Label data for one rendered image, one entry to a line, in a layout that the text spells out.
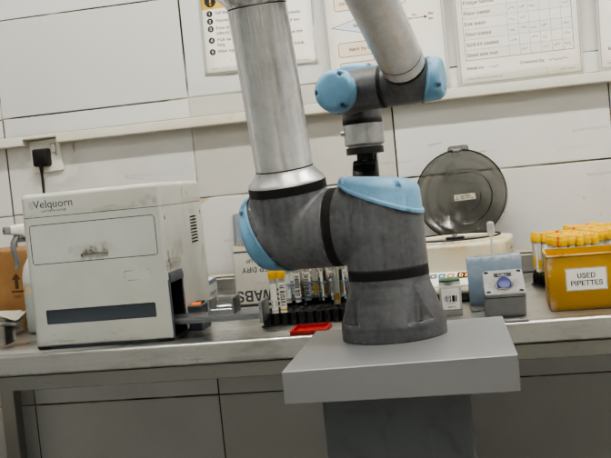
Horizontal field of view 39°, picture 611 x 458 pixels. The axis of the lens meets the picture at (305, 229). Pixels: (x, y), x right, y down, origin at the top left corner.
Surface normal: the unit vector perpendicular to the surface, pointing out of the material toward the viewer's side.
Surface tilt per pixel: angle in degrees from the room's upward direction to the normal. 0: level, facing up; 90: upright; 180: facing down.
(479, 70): 93
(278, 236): 99
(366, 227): 90
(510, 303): 120
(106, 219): 90
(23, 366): 90
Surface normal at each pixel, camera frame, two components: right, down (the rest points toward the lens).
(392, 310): -0.10, -0.25
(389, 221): 0.07, 0.04
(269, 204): -0.44, 0.23
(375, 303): -0.44, -0.22
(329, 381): -0.16, 0.07
